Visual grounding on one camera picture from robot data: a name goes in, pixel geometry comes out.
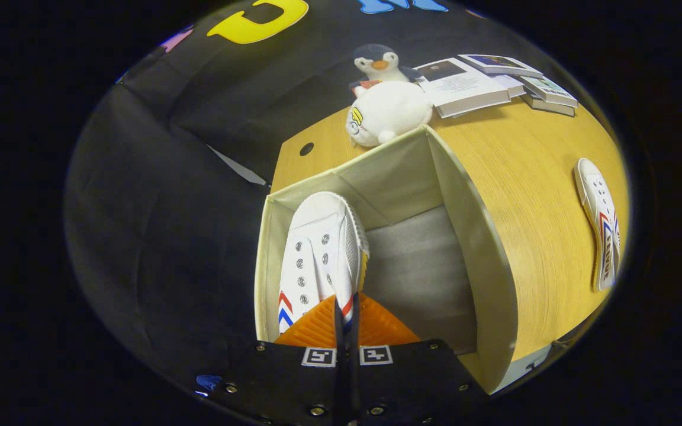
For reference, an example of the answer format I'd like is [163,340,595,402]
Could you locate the plain white book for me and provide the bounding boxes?
[491,74,527,99]

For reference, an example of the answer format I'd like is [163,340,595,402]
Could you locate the dark grey book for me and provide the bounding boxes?
[522,93,576,117]

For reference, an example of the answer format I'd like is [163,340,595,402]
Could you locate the book with pale green cover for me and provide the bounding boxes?
[519,75,579,108]

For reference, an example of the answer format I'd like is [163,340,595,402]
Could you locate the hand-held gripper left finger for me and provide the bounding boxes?
[199,294,342,425]

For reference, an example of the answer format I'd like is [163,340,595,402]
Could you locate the white book with dark photo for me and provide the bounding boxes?
[415,57,512,119]

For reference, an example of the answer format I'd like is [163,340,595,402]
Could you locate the book with blue cover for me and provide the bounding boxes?
[458,54,546,79]

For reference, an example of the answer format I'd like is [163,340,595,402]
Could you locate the blue object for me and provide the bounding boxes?
[196,374,223,396]

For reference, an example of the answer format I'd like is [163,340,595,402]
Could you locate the white canvas shoe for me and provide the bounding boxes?
[574,157,622,292]
[277,191,370,344]

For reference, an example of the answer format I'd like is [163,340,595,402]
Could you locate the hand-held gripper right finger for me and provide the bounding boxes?
[350,292,490,425]

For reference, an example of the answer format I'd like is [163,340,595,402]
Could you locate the grey fabric storage box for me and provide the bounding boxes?
[254,124,519,395]

